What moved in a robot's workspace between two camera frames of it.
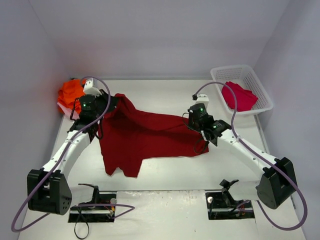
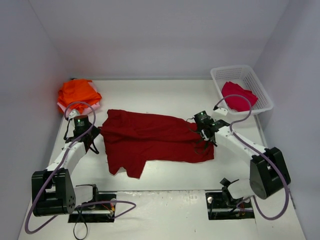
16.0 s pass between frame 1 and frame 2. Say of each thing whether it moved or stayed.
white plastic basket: stayed
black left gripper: moved
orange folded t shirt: stayed
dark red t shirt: moved
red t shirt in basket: stayed
